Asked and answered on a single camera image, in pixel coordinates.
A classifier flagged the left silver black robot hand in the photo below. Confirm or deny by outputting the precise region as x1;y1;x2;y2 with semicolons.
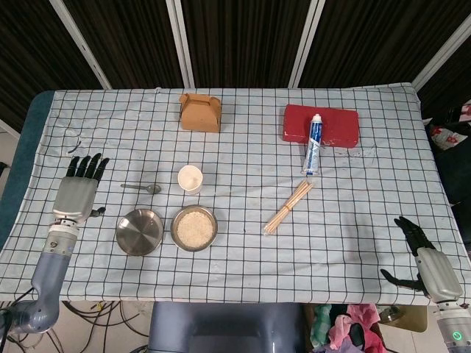
51;152;111;224

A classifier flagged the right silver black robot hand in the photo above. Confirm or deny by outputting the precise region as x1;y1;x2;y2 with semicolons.
380;215;464;304

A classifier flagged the metal spoon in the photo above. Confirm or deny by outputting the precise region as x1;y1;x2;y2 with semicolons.
120;183;162;195

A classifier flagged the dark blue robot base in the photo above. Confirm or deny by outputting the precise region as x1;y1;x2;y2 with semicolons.
149;302;306;353

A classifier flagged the white paper cup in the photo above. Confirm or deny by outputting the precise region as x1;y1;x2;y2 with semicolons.
177;165;204;196

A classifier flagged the white rice heap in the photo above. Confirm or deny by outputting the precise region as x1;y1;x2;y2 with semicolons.
177;212;214;248

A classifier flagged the brown board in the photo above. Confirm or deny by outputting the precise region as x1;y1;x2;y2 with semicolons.
378;304;430;334

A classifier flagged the teal padded table edge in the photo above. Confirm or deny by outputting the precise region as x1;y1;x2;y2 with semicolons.
0;90;55;251

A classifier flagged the empty steel plate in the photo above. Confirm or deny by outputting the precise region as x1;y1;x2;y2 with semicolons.
116;208;165;257

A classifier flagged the steel bowl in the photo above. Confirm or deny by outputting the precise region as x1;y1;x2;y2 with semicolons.
170;204;219;253

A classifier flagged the pile of colourful clothes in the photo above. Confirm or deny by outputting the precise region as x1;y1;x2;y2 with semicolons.
311;303;387;353

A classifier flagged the black printed bag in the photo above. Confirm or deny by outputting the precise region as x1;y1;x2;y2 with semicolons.
422;98;471;207

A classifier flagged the brown cardboard gable box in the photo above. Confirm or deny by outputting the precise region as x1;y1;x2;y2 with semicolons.
178;93;222;132

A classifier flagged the bundle of wooden sticks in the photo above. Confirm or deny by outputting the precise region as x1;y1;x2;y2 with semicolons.
263;179;314;235

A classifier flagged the blue white toothpaste tube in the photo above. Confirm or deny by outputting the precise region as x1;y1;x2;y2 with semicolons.
301;113;325;177

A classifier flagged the red brick block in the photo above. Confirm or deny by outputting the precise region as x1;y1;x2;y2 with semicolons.
282;104;361;149

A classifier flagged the black grid checkered tablecloth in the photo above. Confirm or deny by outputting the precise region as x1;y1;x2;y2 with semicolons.
0;82;471;306

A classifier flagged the tangle of floor cables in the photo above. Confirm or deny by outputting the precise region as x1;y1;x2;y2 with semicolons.
0;301;150;353

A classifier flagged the white screen frame post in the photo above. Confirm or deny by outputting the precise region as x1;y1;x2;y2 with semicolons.
288;0;327;88
165;0;195;88
411;14;471;93
47;0;111;89

